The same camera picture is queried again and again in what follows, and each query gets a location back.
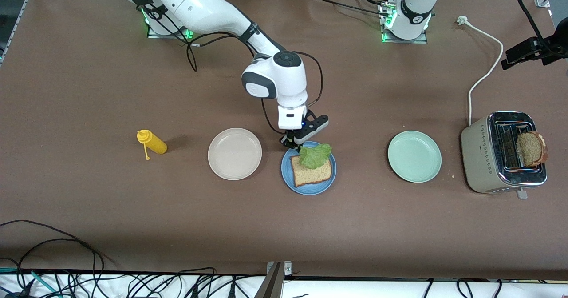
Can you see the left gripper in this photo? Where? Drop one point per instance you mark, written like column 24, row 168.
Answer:
column 560, row 37

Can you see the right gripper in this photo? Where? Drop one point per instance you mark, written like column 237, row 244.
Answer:
column 290, row 141

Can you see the green lettuce leaf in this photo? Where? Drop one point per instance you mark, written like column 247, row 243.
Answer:
column 316, row 156

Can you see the brown bread slice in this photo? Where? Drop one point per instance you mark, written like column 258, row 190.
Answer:
column 531, row 149
column 310, row 176

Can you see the yellow mustard squeeze bottle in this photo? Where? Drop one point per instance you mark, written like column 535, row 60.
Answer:
column 155, row 143

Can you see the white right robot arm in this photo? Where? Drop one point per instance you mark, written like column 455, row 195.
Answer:
column 199, row 5

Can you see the blue round plate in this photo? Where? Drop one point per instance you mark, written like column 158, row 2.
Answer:
column 310, row 190

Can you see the beige round plate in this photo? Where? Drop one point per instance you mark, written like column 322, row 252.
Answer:
column 234, row 154

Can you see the light green round plate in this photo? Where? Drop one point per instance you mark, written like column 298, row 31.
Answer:
column 414, row 156

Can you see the beige chrome two-slot toaster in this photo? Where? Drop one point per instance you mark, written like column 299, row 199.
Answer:
column 481, row 164

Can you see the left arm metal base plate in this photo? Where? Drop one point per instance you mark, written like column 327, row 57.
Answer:
column 421, row 40

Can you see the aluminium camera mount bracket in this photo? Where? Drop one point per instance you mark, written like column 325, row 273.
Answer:
column 273, row 280

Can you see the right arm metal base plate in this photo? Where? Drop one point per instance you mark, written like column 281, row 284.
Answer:
column 153, row 33

